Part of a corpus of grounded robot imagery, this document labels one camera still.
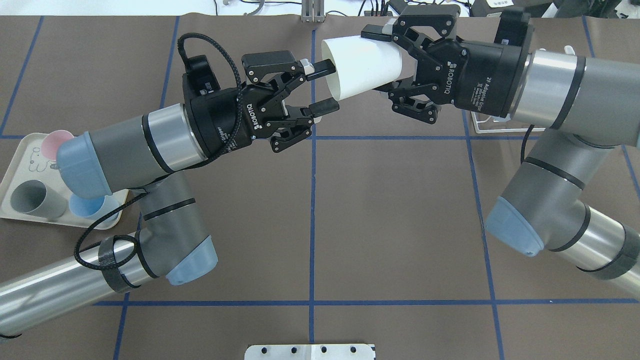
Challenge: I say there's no blue cup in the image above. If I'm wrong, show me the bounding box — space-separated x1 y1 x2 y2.
68 194 109 220

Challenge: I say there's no cream white cup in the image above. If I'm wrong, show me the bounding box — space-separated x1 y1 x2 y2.
321 36 403 101

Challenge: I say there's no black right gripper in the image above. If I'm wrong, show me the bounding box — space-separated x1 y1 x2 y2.
360 13 533 125

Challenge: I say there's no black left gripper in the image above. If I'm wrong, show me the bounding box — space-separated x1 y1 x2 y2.
185 50 339 159

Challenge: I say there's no black labelled box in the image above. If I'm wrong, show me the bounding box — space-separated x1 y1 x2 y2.
470 0 554 18

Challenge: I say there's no white wire cup rack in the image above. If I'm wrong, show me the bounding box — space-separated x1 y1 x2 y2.
470 46 576 135

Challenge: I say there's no aluminium frame post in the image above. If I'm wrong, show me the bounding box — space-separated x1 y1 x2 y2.
300 0 326 23

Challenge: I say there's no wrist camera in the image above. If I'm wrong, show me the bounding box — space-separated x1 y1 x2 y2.
182 54 221 99
493 9 531 47

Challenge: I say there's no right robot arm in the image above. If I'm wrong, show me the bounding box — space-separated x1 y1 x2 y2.
361 6 640 298

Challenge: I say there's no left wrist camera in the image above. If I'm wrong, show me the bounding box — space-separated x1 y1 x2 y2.
182 54 221 99

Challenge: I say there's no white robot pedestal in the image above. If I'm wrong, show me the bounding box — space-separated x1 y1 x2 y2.
244 343 377 360

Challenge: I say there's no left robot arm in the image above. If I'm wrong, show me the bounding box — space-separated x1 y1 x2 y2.
1 48 339 343

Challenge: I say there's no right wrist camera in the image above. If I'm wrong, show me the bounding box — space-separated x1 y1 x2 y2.
493 9 531 47

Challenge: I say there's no grey cup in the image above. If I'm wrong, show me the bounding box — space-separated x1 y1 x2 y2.
10 179 67 219

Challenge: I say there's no pink cup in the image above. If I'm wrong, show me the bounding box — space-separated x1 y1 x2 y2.
39 129 75 162

